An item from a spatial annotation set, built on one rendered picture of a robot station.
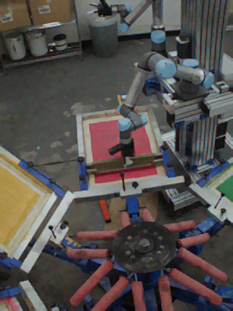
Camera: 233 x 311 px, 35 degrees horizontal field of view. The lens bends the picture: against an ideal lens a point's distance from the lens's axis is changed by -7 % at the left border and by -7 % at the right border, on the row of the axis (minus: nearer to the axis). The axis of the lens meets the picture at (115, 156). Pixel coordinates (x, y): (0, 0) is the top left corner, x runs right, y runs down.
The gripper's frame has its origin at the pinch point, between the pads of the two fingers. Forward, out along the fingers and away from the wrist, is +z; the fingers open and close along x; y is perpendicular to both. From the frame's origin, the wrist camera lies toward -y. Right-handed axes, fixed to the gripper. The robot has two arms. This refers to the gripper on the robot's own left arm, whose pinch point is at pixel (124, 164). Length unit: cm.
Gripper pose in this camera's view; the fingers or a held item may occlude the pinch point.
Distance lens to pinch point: 255.0
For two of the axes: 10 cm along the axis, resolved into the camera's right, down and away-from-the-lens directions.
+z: 0.7, 7.1, 7.0
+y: 9.9, -1.3, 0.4
